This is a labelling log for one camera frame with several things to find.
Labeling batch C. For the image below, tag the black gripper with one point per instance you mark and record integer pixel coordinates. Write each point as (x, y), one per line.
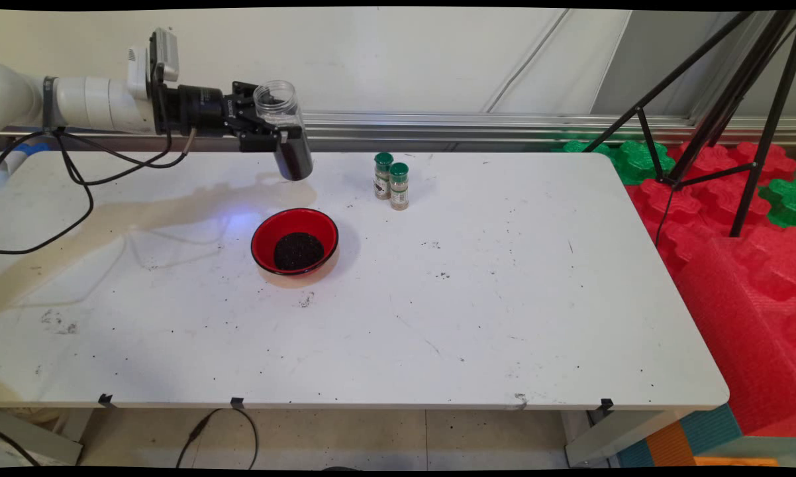
(196, 111)

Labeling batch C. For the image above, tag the clear plastic jar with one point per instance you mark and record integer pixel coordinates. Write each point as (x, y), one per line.
(295, 159)

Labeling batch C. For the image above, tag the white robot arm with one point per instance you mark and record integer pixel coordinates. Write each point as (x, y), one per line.
(87, 103)

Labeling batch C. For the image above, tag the red bowl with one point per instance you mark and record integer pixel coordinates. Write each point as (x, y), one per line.
(265, 242)

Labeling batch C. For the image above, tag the black seeds pile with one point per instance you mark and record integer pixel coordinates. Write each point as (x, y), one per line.
(298, 252)

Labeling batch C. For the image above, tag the green-capped dark spice bottle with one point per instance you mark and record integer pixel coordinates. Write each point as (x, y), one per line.
(383, 179)

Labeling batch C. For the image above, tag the green-capped light spice bottle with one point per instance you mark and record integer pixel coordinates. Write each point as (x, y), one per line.
(399, 192)

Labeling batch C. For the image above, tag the green foam block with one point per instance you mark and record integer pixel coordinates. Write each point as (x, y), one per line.
(633, 165)
(580, 147)
(785, 202)

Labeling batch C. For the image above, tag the grey table leg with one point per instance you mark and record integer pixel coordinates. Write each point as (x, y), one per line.
(34, 440)
(610, 437)

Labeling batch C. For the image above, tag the red foam floor blocks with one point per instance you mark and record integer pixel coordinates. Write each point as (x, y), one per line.
(709, 162)

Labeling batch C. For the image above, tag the black tripod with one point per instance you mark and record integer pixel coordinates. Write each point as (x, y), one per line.
(771, 122)

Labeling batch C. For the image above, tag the orange foam mat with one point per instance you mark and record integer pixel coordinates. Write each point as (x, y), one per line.
(669, 445)

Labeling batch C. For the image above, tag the teal foam mat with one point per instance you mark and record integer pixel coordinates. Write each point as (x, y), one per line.
(712, 427)

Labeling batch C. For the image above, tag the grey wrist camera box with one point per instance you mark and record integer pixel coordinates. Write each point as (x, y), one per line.
(163, 50)

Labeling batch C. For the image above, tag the aluminium rail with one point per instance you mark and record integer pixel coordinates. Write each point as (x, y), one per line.
(504, 126)

